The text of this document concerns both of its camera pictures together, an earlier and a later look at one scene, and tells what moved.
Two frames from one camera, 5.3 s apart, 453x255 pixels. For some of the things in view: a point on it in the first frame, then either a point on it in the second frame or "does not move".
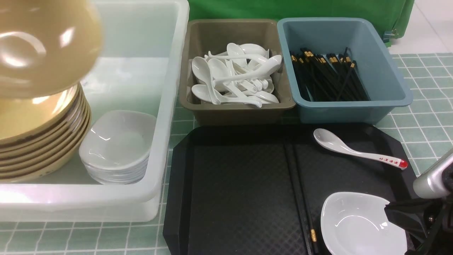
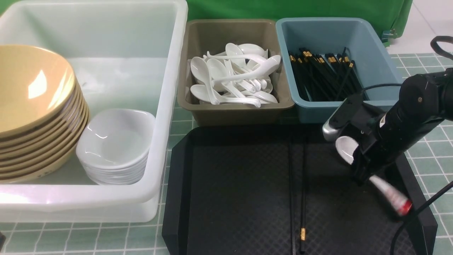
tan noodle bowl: x=47 y=47 to x=36 y=85
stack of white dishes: x=115 y=146 does not move
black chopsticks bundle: x=329 y=79 does not move
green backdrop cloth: x=397 y=15 does not move
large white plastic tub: x=140 y=69 does not move
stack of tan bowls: x=40 y=136 does not move
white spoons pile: x=243 y=74 does not move
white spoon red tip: x=328 y=140 to x=401 y=205
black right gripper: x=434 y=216 to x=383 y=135
